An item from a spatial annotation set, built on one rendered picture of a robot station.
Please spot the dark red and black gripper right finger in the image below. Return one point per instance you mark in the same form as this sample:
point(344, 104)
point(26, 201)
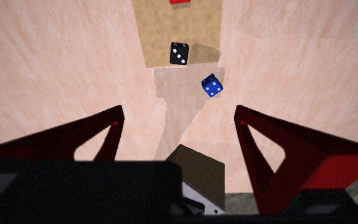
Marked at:
point(314, 160)

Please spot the blue die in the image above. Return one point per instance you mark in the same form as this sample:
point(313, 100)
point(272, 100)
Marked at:
point(211, 85)

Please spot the black die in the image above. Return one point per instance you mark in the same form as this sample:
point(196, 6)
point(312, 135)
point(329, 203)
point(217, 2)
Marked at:
point(179, 53)

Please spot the tan flat mat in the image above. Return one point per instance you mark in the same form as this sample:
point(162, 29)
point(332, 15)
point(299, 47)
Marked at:
point(196, 23)

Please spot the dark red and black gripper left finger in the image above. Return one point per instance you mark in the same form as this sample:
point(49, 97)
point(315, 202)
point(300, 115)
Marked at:
point(61, 142)

